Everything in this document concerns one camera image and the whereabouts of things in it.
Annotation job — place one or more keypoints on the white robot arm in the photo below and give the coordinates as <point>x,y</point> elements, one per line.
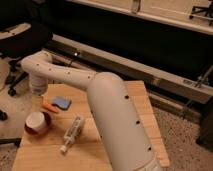
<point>122,132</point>

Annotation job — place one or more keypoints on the blue sponge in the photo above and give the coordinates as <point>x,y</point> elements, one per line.
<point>61,102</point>

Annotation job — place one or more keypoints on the clear plastic syringe tube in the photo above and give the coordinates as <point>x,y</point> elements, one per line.
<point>72,133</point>

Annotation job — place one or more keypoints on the orange carrot toy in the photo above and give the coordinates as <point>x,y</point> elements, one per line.
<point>49,107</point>

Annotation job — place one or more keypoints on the wooden table board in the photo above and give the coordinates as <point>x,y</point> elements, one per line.
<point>87,154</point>

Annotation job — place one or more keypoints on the black office chair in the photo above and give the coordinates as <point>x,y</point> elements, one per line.
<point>21,34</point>

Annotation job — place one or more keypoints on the office chair base background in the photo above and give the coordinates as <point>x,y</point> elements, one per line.
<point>207,12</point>

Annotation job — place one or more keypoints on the long metal rail beam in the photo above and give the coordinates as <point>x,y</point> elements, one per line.
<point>156,77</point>

